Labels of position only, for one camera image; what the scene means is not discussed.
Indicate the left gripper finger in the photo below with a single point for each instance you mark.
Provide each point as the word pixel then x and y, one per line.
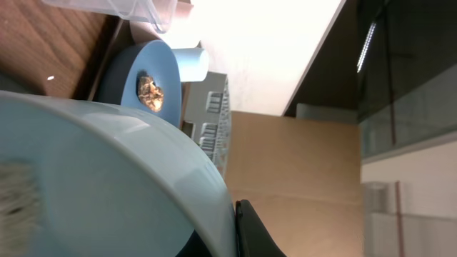
pixel 254 239

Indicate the light blue bowl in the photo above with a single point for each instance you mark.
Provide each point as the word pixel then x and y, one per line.
pixel 80 178

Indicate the dark blue plate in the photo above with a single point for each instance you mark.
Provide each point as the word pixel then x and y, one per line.
pixel 156 59

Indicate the grey dishwasher rack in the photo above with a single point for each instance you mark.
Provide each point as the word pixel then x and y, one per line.
pixel 206 117

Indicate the brown food scrap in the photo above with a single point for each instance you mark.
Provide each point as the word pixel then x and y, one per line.
pixel 149 94

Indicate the light blue plastic cup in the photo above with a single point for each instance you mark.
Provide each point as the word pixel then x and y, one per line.
pixel 193 64

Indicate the clear plastic bin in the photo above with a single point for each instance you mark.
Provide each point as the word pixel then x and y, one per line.
pixel 158 13

